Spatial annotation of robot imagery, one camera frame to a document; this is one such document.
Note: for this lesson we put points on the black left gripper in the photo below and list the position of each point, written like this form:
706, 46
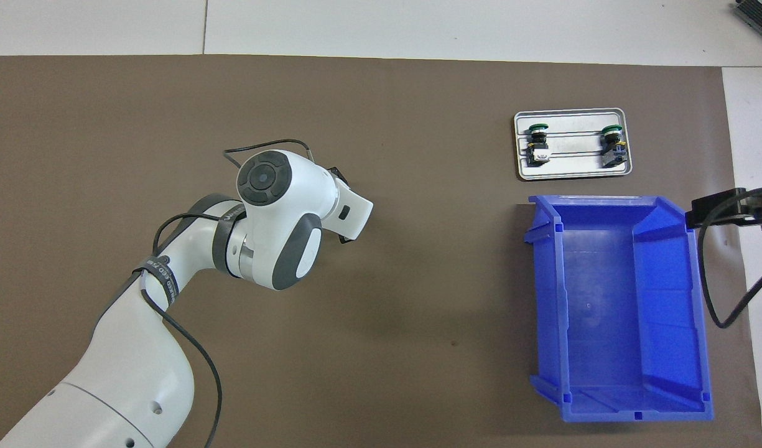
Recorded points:
339, 175

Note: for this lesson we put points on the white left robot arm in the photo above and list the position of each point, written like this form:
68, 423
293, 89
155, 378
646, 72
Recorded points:
275, 224

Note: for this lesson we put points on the blue plastic storage bin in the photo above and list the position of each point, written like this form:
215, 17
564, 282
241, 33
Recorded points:
604, 298

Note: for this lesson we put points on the grey metal tray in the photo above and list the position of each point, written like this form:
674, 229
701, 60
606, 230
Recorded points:
573, 168

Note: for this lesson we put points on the brown table mat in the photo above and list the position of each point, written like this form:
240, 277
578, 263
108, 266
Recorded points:
418, 342

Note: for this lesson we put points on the green push button switch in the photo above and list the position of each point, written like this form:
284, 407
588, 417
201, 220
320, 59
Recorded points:
538, 144
613, 146

